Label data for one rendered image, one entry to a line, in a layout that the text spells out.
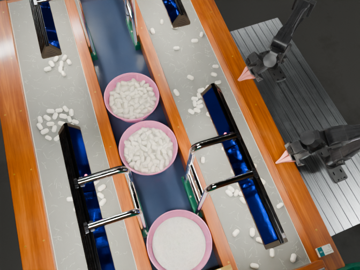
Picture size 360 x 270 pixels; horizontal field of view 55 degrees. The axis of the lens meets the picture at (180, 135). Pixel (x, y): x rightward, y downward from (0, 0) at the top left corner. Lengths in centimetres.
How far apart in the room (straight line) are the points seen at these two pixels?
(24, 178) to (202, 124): 83
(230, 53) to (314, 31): 145
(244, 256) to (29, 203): 92
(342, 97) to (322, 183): 125
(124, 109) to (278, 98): 81
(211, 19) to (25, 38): 100
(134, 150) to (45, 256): 56
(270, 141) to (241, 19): 164
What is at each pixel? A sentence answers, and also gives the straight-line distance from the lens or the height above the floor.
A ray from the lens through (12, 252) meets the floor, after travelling 241.
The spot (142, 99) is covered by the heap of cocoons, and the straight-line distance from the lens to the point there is 170.
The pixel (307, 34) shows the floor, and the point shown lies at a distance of 316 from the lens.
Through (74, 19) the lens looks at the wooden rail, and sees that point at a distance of 203.
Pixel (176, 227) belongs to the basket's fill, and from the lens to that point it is 150.
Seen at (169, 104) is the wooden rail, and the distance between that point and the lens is 166.
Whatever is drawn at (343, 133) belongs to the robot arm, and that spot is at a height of 105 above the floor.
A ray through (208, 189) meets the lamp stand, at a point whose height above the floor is 111.
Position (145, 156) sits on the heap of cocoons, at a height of 73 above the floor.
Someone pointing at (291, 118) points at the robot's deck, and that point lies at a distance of 186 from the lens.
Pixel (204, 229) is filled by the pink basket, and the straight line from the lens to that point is 150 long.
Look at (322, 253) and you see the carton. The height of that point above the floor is 79.
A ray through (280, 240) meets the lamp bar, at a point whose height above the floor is 111.
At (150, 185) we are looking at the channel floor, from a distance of 160.
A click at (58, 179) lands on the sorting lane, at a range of 161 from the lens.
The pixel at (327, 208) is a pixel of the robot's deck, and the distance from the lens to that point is 175.
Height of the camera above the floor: 222
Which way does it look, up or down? 66 degrees down
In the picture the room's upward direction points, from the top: 6 degrees clockwise
